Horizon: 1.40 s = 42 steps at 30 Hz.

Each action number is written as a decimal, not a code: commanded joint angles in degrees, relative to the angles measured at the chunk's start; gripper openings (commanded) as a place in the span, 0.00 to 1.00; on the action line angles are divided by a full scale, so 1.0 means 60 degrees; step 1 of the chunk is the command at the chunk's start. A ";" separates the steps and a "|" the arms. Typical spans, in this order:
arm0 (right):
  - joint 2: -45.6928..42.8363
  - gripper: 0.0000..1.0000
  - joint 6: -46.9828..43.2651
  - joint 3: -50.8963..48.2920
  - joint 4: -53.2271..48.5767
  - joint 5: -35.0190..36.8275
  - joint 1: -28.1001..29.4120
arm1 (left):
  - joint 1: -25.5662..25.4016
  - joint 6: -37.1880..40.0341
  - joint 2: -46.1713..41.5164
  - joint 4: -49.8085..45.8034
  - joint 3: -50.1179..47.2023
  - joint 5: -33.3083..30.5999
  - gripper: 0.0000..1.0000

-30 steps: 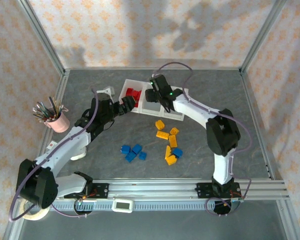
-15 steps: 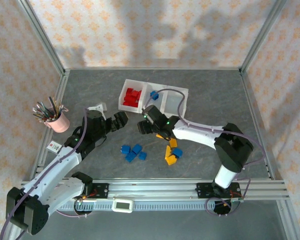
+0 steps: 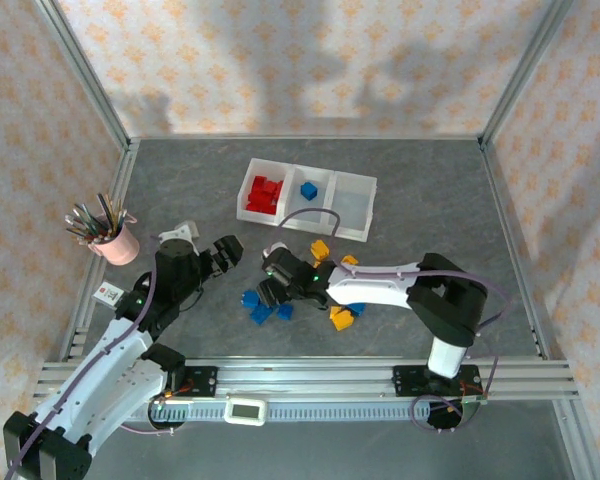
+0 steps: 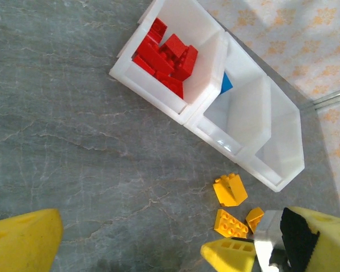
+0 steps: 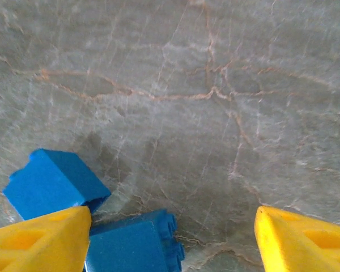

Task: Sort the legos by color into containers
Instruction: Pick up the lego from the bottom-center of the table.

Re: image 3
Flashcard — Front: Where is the pink cup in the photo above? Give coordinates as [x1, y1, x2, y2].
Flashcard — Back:
[87, 214, 141, 267]

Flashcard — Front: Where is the small white red card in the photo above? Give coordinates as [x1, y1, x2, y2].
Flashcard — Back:
[93, 281, 126, 307]

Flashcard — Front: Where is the white digital timer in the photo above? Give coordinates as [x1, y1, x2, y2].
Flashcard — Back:
[223, 395, 268, 427]

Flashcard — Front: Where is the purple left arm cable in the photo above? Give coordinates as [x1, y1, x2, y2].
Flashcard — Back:
[3, 234, 161, 480]

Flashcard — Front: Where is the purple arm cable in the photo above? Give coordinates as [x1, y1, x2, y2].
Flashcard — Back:
[3, 234, 161, 480]
[277, 208, 514, 401]

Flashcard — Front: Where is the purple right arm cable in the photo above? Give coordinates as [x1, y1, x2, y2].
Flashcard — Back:
[277, 208, 514, 401]

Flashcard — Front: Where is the aluminium mounting rail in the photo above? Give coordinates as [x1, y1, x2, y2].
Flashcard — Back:
[32, 357, 581, 402]

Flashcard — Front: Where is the aluminium side rail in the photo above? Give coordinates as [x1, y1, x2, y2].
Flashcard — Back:
[477, 139, 600, 480]
[4, 139, 141, 480]

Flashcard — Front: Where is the grey slotted cable duct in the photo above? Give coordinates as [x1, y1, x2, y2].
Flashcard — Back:
[129, 399, 481, 424]

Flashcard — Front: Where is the aluminium frame bar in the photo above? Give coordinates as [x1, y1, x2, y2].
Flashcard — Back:
[128, 132, 485, 143]

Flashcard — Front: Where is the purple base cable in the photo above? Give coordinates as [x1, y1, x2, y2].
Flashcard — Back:
[119, 422, 176, 436]
[410, 394, 484, 434]

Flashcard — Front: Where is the aluminium frame post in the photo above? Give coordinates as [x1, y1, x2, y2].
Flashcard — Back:
[478, 0, 577, 151]
[32, 0, 134, 151]

